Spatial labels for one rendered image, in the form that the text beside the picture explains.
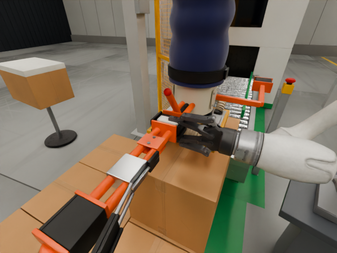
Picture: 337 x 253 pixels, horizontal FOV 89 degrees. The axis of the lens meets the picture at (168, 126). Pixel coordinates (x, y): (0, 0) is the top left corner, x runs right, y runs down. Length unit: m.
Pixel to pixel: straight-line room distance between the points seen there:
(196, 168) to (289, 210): 0.45
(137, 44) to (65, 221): 1.88
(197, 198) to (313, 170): 0.34
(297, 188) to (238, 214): 0.81
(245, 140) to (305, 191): 0.67
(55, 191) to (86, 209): 0.99
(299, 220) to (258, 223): 0.87
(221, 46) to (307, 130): 0.36
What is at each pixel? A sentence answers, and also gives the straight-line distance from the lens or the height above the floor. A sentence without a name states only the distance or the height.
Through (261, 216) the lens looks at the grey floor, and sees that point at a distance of 1.85.
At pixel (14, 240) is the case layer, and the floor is 0.54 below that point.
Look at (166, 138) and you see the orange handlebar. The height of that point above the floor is 1.16.
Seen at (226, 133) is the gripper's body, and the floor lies 1.19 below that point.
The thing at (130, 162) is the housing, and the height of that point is 1.17.
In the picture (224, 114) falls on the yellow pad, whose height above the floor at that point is 1.05.
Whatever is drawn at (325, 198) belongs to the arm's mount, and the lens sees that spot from 1.06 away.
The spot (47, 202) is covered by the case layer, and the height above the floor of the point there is 0.54.
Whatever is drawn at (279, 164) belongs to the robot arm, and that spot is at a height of 1.17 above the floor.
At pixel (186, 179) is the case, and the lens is 0.67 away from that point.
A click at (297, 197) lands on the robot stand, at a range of 1.04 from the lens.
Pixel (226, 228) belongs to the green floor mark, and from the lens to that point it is 1.69.
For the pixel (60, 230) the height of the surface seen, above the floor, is 1.18.
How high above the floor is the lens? 1.45
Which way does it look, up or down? 33 degrees down
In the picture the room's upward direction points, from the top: straight up
